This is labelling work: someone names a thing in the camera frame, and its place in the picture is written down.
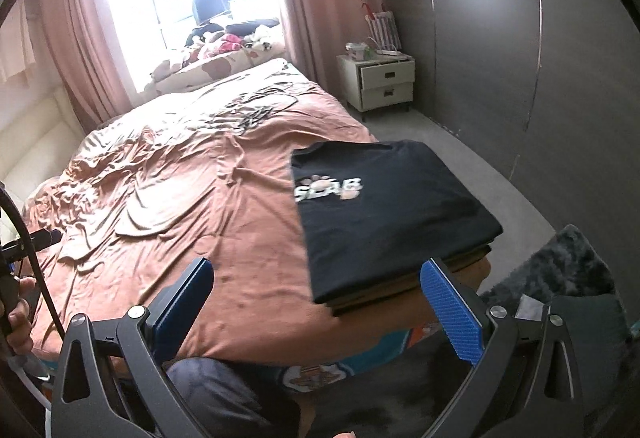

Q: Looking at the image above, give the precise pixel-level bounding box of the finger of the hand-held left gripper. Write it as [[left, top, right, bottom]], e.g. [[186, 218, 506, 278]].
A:
[[25, 229, 63, 249]]

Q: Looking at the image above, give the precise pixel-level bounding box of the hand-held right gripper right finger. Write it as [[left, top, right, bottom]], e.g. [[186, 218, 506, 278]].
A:
[[420, 258, 591, 438]]

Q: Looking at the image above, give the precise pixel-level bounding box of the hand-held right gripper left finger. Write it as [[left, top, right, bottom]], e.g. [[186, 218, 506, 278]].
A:
[[50, 257, 216, 438]]

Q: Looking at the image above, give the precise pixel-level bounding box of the black bear print T-shirt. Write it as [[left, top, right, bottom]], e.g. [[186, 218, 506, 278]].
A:
[[290, 140, 503, 306]]

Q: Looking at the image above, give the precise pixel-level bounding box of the person's left hand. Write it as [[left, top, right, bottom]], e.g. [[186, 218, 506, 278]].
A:
[[0, 278, 38, 356]]

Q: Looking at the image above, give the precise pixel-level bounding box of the person's leg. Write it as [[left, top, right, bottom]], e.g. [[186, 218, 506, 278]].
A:
[[162, 357, 306, 438]]

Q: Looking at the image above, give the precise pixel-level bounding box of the white padded headboard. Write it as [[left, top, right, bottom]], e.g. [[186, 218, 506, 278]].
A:
[[0, 85, 86, 229]]

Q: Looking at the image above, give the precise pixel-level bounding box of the dark grey fluffy rug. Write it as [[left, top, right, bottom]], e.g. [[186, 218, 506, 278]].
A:
[[300, 223, 631, 438]]

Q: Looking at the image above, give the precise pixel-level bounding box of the brown bed sheet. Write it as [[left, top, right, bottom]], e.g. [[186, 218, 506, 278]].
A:
[[27, 58, 488, 364]]

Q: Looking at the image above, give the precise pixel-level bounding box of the teal printed sheet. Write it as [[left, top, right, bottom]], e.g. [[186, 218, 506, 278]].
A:
[[272, 325, 443, 394]]

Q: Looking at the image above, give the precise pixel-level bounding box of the patterned sill cushion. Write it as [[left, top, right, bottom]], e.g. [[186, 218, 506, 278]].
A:
[[145, 40, 288, 94]]

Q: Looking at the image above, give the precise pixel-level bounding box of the white nightstand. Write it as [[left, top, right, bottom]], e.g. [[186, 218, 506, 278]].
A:
[[336, 52, 416, 115]]

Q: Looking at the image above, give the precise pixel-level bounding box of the beige duvet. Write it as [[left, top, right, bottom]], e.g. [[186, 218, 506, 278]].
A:
[[160, 58, 321, 104]]

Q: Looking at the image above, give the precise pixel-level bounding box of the pink plush toy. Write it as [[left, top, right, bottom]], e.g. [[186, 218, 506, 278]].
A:
[[212, 33, 246, 56]]

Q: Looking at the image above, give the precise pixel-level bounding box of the striped bag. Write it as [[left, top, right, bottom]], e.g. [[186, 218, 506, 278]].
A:
[[362, 3, 403, 54]]

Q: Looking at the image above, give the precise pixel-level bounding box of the dark cloth on sill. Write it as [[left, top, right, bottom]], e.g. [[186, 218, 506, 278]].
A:
[[225, 18, 281, 36]]

